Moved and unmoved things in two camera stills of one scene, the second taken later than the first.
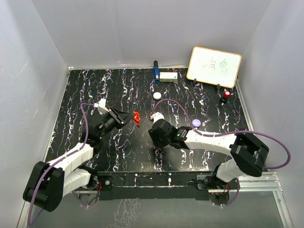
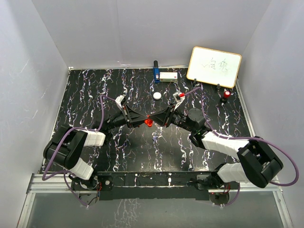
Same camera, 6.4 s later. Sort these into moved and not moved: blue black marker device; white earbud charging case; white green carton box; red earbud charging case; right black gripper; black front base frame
Moved: right black gripper; red earbud charging case
Not moved: white earbud charging case; white green carton box; black front base frame; blue black marker device
